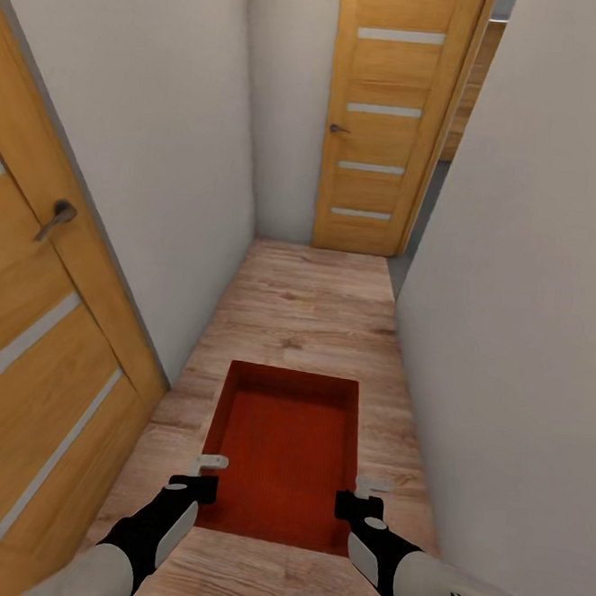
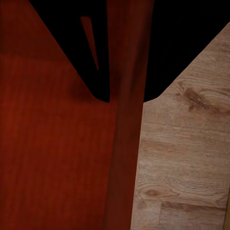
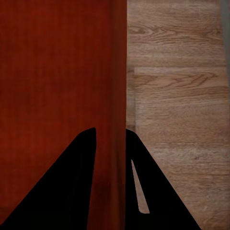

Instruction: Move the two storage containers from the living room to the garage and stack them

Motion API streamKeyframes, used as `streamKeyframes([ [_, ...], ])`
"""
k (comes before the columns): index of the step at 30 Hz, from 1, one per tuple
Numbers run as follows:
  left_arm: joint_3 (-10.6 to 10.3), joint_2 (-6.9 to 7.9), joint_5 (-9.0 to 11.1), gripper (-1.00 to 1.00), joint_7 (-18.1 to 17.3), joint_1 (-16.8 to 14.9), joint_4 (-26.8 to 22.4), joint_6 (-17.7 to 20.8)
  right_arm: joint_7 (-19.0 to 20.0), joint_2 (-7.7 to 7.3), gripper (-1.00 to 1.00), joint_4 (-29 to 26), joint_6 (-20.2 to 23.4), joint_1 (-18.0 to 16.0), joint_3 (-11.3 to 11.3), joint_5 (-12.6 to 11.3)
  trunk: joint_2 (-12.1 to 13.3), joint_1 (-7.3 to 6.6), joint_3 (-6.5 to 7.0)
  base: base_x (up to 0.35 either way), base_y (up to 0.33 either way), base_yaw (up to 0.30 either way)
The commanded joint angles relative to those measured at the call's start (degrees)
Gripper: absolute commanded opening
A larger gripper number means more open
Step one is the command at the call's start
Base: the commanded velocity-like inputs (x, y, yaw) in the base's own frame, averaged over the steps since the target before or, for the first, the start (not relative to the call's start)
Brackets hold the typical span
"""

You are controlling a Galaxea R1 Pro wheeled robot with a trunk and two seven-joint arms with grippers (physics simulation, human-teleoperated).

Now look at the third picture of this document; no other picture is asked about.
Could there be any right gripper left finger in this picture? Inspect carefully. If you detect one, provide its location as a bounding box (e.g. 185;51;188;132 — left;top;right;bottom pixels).
0;127;97;230

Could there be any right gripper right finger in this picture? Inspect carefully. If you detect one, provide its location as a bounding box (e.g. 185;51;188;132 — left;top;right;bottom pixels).
125;129;201;230

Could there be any storage box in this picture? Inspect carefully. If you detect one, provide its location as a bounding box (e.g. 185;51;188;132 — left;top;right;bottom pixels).
0;0;127;230

